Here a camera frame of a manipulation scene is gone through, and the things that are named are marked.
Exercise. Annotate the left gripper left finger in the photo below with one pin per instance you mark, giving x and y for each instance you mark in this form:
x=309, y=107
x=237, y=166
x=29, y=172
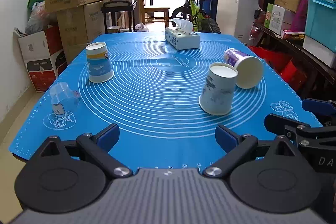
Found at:
x=95, y=150

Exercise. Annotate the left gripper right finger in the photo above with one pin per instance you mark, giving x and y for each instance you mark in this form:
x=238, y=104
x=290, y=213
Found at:
x=237, y=148

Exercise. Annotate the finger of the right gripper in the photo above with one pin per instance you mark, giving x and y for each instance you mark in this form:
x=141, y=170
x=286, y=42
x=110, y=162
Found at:
x=319, y=107
x=282, y=126

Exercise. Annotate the white grey paper cup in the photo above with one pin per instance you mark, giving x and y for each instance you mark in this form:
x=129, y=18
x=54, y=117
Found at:
x=218, y=91

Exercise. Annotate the purple paper cup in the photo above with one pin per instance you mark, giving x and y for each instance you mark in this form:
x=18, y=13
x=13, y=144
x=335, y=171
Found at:
x=250, y=69

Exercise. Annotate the clear plastic cup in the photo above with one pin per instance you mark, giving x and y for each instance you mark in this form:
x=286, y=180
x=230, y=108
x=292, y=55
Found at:
x=63, y=99

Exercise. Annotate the blue yellow paper cup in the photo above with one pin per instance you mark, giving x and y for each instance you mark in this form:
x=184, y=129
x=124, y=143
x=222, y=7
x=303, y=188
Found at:
x=99, y=66

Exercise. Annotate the dark wooden shelf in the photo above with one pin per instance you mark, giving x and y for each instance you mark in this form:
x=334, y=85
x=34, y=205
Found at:
x=319, y=80

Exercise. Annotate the red shopping bag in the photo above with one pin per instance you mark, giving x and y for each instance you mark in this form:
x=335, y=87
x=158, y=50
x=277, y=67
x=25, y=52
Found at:
x=283, y=64

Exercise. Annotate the blue silicone baking mat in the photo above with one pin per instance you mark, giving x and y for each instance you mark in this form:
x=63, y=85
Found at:
x=153, y=98

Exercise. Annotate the teal plastic storage bin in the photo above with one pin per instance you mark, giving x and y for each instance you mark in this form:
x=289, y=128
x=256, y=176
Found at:
x=321, y=22

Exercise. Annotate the green white product box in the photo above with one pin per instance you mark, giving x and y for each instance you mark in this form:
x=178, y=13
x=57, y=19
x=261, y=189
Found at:
x=278, y=18

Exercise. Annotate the white red cardboard box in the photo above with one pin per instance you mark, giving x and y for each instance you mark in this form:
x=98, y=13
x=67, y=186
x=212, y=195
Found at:
x=43, y=57

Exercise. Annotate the white tissue box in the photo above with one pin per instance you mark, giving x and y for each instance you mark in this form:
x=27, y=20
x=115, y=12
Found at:
x=182, y=36

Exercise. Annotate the lower cardboard box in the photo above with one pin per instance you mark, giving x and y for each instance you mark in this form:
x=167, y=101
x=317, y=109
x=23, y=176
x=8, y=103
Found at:
x=79, y=27

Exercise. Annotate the white chest freezer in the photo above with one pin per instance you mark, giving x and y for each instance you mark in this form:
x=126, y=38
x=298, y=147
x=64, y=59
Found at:
x=235, y=17

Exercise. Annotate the blue water barrel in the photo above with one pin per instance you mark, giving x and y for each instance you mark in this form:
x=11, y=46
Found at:
x=210, y=7

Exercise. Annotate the wooden chair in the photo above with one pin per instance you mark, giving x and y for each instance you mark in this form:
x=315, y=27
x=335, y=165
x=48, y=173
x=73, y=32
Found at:
x=147, y=14

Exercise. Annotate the green black bicycle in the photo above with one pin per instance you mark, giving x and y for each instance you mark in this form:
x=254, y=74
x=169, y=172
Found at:
x=193, y=11

